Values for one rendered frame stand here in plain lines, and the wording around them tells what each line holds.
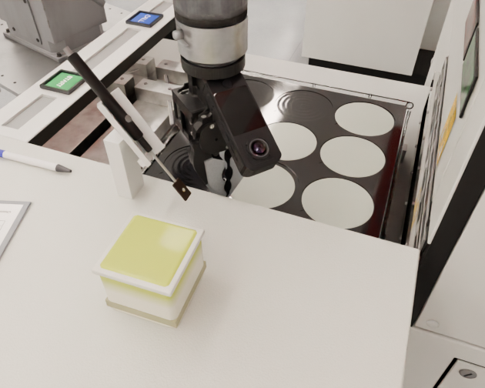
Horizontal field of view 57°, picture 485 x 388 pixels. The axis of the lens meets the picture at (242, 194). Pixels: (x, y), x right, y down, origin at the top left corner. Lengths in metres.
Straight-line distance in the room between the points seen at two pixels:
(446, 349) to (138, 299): 0.42
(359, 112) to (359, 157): 0.12
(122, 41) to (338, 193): 0.51
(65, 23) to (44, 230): 0.72
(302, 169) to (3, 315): 0.43
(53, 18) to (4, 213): 0.67
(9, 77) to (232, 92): 0.76
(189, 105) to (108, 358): 0.29
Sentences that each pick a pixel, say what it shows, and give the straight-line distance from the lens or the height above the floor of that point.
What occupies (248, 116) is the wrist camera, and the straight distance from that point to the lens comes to 0.49.
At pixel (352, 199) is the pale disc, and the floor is 0.90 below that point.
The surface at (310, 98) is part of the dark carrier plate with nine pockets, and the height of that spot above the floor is 0.90.
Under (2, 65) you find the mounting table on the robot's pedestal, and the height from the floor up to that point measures 0.82.
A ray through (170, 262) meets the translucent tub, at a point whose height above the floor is 1.03.
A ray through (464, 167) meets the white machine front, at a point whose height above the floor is 1.08.
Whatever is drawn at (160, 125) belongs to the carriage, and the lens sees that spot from 0.81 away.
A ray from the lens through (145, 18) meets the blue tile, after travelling 1.00.
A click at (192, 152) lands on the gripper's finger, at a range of 0.54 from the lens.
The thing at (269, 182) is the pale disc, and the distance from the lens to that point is 0.66.
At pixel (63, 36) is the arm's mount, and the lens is 1.19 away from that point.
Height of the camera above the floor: 1.35
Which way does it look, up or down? 44 degrees down
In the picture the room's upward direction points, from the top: straight up
